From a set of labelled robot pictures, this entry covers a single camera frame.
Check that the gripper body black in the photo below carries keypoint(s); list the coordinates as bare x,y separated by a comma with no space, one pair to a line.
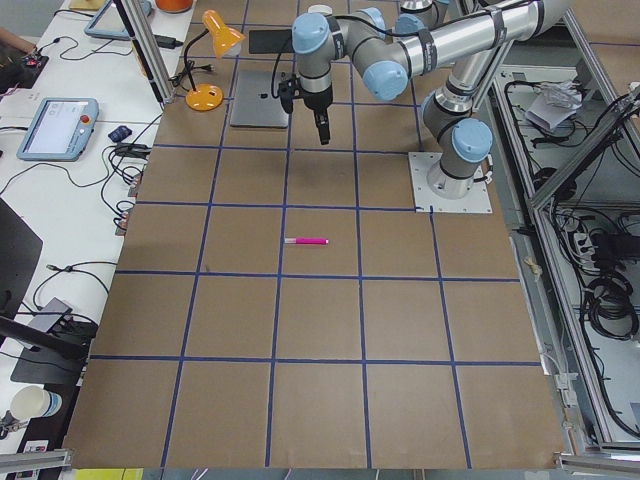
317,102

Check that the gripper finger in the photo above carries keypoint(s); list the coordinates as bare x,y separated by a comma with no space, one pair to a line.
322,123

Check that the pink marker pen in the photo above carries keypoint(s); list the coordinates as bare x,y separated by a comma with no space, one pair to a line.
306,241

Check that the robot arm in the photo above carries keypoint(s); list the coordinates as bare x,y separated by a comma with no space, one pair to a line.
419,14
420,42

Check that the silver laptop notebook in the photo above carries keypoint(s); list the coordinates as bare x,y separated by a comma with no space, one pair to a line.
253,105

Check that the black mousepad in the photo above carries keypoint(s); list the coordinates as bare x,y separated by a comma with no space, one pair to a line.
270,41

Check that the black power adapter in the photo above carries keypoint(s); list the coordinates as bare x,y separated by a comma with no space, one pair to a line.
167,42

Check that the orange bucket grey lid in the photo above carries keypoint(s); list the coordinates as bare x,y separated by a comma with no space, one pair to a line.
174,6

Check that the dark blue pouch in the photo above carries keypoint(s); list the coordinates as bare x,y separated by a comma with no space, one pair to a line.
119,134

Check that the blue teach pendant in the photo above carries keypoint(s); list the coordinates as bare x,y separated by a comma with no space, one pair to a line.
107,24
60,130

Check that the black monitor stand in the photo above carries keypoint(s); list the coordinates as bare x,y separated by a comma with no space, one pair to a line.
54,348

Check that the paper cup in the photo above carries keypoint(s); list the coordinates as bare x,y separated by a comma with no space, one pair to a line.
35,402

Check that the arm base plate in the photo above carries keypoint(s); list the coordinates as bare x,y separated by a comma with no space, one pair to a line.
433,193

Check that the aluminium frame post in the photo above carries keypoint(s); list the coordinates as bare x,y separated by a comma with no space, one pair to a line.
147,50

